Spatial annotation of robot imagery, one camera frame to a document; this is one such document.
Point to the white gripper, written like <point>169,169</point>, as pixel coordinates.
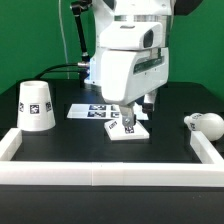
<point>128,75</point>

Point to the white lamp base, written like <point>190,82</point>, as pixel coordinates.
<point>117,131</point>

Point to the white lamp bulb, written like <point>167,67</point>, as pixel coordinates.
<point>210,124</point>

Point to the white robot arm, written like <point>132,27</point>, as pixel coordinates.
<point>132,11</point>

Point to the white lamp shade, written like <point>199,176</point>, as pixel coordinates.
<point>35,109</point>

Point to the white marker sheet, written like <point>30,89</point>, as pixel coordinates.
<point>94,111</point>

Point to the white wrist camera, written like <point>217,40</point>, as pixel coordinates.
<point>132,36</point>

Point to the white U-shaped frame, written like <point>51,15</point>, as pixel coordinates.
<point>208,173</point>

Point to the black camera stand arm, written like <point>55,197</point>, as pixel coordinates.
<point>77,8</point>

